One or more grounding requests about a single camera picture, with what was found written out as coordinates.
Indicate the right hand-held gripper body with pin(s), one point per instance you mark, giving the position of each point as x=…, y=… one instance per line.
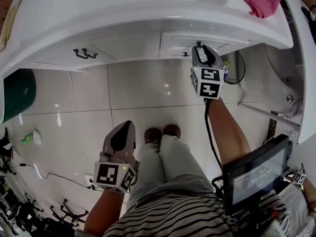
x=208, y=83

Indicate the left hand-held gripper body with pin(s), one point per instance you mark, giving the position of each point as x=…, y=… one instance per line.
x=108, y=175

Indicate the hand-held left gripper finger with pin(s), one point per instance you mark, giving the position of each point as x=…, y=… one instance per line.
x=133, y=142
x=107, y=142

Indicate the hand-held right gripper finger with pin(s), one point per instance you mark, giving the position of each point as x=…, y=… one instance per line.
x=212, y=57
x=195, y=58

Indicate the white drawer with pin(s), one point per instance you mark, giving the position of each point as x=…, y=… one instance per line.
x=172, y=53
x=177, y=41

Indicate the person's right forearm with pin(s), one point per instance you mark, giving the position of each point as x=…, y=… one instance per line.
x=227, y=132

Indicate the person's left forearm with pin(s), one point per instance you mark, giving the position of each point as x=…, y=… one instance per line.
x=103, y=211

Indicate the pile of colourful trash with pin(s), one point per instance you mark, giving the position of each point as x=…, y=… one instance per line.
x=226, y=65

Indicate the white power strip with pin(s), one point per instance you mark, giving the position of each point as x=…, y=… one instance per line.
x=89, y=180

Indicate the person's left shoe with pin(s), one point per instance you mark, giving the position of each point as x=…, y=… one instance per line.
x=153, y=135

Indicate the person's shoe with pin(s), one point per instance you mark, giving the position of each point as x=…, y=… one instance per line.
x=171, y=130
x=153, y=135

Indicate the black mesh trash bin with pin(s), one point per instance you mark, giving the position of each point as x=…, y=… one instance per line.
x=243, y=65

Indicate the person's left leg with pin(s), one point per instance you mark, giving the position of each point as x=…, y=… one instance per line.
x=148, y=171

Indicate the person's leg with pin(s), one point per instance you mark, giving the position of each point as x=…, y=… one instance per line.
x=182, y=162
x=148, y=171

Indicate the person's right shoe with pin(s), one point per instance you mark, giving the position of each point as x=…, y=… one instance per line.
x=171, y=130

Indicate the person's right leg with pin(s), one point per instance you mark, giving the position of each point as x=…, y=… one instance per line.
x=182, y=162

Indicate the white toilet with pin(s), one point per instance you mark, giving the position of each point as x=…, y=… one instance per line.
x=271, y=83

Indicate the green spray bottle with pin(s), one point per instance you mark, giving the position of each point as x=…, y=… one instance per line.
x=31, y=137

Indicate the striped shirt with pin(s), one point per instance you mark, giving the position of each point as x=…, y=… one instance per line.
x=177, y=216

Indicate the white vanity cabinet with sink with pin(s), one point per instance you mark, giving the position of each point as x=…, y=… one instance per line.
x=123, y=13

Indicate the white side table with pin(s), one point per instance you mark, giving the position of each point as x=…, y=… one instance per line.
x=306, y=70

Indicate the black monitor screen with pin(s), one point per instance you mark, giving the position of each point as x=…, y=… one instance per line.
x=256, y=174

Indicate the beige wooden comb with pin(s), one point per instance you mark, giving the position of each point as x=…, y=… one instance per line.
x=10, y=23

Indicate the black monitor mount rig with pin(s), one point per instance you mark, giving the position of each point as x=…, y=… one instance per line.
x=249, y=222

